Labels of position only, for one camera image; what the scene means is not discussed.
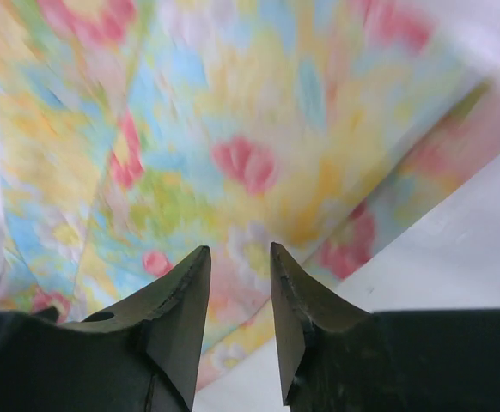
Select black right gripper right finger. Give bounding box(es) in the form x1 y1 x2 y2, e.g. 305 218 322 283
271 243 500 411

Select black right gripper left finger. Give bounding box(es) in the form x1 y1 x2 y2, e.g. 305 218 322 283
0 246 211 411

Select floral pastel skirt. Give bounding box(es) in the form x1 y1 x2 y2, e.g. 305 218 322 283
0 1 500 388

